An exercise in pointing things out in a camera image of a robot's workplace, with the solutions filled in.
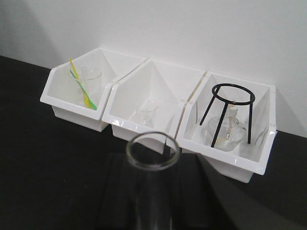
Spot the large clear glass beaker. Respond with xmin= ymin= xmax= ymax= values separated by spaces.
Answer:
xmin=68 ymin=67 xmax=102 ymax=107

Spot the left white storage bin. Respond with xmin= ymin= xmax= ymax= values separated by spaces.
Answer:
xmin=40 ymin=47 xmax=147 ymax=132

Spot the middle white storage bin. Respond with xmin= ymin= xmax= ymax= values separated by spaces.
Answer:
xmin=102 ymin=59 xmax=206 ymax=141

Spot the white storage bin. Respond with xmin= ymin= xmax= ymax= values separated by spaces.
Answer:
xmin=40 ymin=47 xmax=147 ymax=132
xmin=102 ymin=59 xmax=206 ymax=141
xmin=177 ymin=72 xmax=276 ymax=183

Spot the small clear glass beaker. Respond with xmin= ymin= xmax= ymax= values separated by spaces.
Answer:
xmin=135 ymin=100 xmax=158 ymax=127

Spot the yellow plastic spatula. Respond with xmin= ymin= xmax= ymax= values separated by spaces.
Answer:
xmin=69 ymin=58 xmax=94 ymax=109

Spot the right white storage bin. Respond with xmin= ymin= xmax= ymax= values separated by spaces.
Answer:
xmin=177 ymin=72 xmax=276 ymax=183

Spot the green plastic spatula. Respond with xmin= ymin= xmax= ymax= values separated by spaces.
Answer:
xmin=70 ymin=70 xmax=97 ymax=110

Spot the black metal tripod stand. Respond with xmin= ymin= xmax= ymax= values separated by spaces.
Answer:
xmin=200 ymin=83 xmax=256 ymax=148

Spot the glass alcohol lamp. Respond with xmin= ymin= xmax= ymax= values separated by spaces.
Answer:
xmin=202 ymin=105 xmax=247 ymax=151

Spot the clear glass test tube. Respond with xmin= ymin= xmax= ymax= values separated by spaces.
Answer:
xmin=126 ymin=131 xmax=181 ymax=230

